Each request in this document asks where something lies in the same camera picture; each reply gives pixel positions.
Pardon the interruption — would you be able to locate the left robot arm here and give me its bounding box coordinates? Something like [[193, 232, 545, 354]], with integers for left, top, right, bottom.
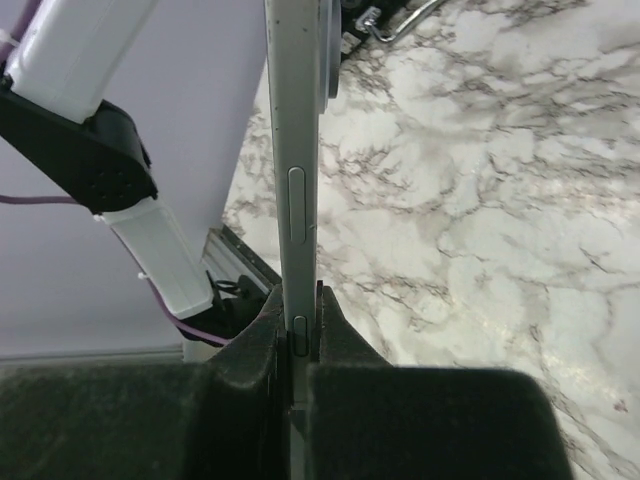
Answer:
[[1, 1, 235, 347]]

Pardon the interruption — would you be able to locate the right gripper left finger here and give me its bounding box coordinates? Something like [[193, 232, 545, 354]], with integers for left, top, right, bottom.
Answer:
[[1, 288, 289, 479]]

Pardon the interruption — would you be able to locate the phone from blue case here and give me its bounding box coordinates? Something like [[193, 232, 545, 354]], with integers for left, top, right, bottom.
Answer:
[[265, 0, 342, 408]]

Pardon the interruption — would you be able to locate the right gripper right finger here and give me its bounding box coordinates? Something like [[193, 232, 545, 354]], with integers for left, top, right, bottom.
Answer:
[[307, 287, 573, 479]]

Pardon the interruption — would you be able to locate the black poker chip case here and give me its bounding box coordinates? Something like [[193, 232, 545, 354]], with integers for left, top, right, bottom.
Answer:
[[340, 0, 444, 59]]

